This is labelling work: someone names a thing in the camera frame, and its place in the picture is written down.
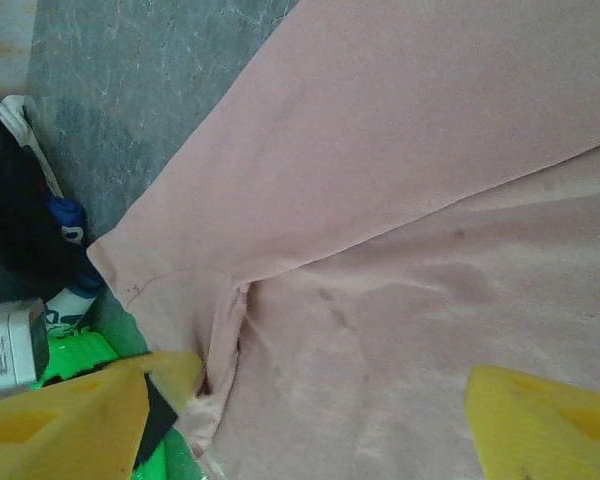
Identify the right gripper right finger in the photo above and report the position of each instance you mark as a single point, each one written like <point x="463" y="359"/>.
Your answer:
<point x="545" y="435"/>

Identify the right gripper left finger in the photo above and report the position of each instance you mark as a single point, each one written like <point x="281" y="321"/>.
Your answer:
<point x="55" y="430"/>

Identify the pink t-shirt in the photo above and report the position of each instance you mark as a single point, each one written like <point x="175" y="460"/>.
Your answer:
<point x="380" y="200"/>

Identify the green plastic basket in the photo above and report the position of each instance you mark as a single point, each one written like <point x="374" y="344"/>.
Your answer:
<point x="80" y="350"/>

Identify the white blue printed t-shirt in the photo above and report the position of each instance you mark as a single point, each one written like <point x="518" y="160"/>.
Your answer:
<point x="65" y="315"/>

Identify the dark blue t-shirt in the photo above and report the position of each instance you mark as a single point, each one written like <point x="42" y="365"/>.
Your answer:
<point x="67" y="215"/>

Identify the black folded t-shirt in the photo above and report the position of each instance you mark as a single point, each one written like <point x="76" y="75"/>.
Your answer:
<point x="10" y="215"/>

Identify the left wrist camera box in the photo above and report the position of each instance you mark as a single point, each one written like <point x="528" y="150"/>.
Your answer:
<point x="5" y="350"/>

